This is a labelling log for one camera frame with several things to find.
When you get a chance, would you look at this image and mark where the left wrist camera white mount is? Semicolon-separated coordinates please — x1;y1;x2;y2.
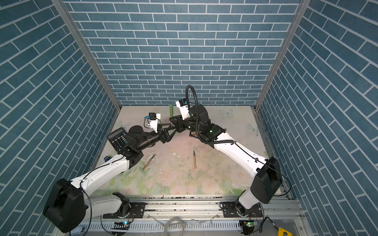
144;113;161;133

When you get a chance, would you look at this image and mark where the tan pen middle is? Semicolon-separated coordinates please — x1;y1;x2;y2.
193;151;197;169

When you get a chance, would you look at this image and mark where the clear looped cable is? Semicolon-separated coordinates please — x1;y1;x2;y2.
163;216;186;236

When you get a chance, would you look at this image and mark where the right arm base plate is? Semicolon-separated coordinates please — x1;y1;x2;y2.
219;201;263;218

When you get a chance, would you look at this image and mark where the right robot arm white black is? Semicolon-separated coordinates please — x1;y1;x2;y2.
170;101;283;211

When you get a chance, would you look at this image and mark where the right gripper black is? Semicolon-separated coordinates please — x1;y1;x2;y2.
170;113;203;135

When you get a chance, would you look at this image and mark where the tan pen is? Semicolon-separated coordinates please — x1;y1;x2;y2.
142;154;156;171
193;151;197;169

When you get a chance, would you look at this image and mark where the dark green capped pen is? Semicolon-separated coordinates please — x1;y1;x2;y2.
169;104;174;118

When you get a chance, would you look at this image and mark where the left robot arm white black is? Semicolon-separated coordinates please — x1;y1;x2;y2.
42;125;176;233

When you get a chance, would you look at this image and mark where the tan pen left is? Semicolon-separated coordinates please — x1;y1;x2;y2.
142;154;156;171

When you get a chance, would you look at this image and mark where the black desk calculator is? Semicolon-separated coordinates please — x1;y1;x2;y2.
106;127;128;151

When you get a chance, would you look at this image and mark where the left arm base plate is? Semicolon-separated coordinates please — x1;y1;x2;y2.
102;202;146;219

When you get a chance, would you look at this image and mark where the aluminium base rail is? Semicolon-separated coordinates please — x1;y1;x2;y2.
80;195;311;236

